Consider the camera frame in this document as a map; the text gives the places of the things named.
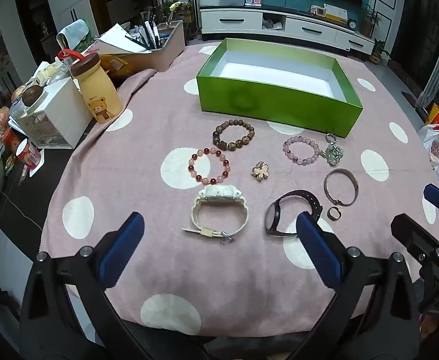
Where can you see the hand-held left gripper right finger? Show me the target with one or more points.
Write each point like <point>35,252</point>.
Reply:
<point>317,247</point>

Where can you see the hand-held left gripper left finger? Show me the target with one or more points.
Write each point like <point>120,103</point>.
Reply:
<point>123,247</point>

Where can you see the black wrist watch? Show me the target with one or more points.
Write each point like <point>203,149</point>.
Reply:
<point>305,197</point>

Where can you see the silver bangle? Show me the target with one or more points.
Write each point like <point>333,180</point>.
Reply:
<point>353,187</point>

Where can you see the gold flower brooch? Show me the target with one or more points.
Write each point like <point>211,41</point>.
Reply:
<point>260,170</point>

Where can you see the green bead charm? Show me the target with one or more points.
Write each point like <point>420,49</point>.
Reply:
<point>333,153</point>

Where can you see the white wrist watch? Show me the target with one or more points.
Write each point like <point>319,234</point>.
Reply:
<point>219,191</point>

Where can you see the green cardboard box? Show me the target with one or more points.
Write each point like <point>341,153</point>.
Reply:
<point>279,105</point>

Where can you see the white plastic bag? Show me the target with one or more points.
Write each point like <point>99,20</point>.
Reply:
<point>435,150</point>

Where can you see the pink polka dot blanket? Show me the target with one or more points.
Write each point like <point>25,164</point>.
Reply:
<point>148,195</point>

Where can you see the red white paper cup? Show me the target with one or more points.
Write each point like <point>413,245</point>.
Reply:
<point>28,153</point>

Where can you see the white drawer organizer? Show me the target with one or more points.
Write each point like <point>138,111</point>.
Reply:
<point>61,108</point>

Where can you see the yellow bear print bottle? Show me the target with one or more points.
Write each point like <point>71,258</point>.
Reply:
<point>99,93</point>

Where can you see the low potted plant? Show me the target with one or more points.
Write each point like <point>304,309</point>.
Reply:
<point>378,52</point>

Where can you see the brown round object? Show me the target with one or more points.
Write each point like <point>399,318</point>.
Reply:
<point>31,95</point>

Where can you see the orange snack bag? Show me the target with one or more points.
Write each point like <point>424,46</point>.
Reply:
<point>114,65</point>

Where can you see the white plastic packets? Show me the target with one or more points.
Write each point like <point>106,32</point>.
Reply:
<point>50,71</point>

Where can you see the tall potted plant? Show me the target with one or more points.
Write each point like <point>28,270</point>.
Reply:
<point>371,20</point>

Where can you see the black alarm clock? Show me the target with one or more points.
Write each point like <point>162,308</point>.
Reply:
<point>351,24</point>

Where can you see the brown tray with pens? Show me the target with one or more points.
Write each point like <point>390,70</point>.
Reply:
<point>167,52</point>

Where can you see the white paper sheets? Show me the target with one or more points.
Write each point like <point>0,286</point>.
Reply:
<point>118,39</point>

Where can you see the white yellow desk calendar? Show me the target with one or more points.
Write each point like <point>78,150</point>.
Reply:
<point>335,14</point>

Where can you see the bunch of pens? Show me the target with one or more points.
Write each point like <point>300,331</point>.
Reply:
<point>148,32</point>

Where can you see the grey folded cloth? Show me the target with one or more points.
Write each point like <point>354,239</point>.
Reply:
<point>73,32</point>

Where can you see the small white display clock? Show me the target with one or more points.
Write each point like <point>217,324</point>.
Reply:
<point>318,10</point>

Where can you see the white television cabinet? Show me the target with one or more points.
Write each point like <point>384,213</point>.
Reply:
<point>230,20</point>

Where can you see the yellow headed wooden tool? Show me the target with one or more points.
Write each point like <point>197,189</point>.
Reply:
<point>174,7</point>

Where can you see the white refrigerator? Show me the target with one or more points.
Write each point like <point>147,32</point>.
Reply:
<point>69,0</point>

